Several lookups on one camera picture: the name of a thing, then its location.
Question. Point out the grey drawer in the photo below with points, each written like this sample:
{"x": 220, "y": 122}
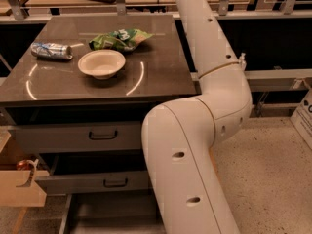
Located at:
{"x": 92, "y": 172}
{"x": 132, "y": 212}
{"x": 78, "y": 137}

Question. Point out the right clear sanitizer bottle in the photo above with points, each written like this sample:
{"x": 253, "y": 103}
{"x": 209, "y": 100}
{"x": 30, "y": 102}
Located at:
{"x": 242, "y": 61}

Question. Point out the green chip bag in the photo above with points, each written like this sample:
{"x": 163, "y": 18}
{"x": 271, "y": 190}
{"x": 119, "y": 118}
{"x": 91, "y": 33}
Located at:
{"x": 122, "y": 40}

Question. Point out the grey top drawer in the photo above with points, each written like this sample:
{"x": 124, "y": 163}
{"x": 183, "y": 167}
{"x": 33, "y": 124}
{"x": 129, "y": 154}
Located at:
{"x": 78, "y": 137}

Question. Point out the crushed blue white can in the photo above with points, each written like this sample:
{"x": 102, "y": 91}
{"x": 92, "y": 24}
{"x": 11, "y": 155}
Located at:
{"x": 51, "y": 51}

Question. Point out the wooden box with tape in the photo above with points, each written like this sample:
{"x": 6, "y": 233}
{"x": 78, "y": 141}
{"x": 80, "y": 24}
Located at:
{"x": 17, "y": 174}

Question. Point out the grey middle drawer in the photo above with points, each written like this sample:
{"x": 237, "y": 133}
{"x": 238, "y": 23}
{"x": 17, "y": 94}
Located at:
{"x": 92, "y": 172}

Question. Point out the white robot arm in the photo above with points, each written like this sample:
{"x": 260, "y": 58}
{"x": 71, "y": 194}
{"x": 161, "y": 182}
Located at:
{"x": 178, "y": 134}

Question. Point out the grey drawer cabinet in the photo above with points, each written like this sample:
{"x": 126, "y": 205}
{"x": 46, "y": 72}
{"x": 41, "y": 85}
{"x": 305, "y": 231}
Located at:
{"x": 39, "y": 92}

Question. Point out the white paper bowl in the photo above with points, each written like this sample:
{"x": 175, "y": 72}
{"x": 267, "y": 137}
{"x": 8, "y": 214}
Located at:
{"x": 101, "y": 64}

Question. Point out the grey bottom drawer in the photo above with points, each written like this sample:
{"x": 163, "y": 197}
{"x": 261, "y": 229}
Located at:
{"x": 132, "y": 212}

